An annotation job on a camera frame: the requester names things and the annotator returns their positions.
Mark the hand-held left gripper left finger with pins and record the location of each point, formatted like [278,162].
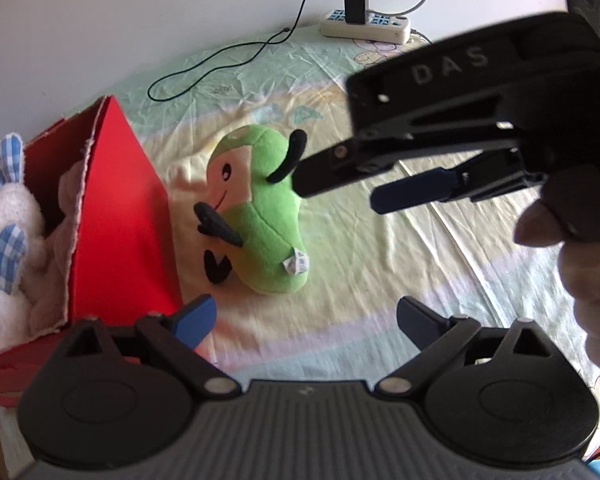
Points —
[195,317]

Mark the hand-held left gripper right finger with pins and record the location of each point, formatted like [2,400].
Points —
[420,321]

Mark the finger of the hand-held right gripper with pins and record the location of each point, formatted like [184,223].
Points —
[415,192]
[430,95]

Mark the red cardboard box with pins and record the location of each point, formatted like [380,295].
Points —
[125,240]

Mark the green plush toy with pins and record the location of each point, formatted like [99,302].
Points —
[270,220]

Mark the green printed desktop cloth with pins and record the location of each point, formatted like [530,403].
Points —
[360,260]

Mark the person's right hand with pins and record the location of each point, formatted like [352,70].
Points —
[595,260]

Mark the white power strip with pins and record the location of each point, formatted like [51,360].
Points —
[380,33]

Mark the black charger plug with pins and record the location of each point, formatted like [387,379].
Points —
[355,7]

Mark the red ribbon strips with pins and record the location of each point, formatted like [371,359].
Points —
[10,375]

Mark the white bunny plush toy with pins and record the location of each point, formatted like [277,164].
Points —
[5,210]
[0,312]

